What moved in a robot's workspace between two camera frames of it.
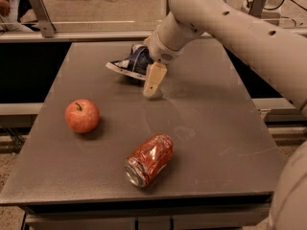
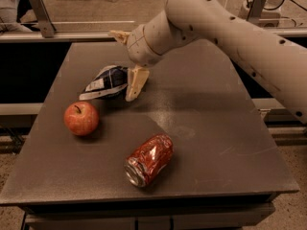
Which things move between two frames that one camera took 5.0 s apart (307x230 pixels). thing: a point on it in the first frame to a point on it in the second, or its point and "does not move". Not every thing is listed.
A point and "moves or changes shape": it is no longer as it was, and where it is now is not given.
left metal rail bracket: x=46 y=23 does not move
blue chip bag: x=135 y=64 moves or changes shape
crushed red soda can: x=149 y=159 does not move
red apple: x=82 y=115 does not move
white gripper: x=162 y=49 to x=136 y=46
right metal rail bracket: x=257 y=4 does not move
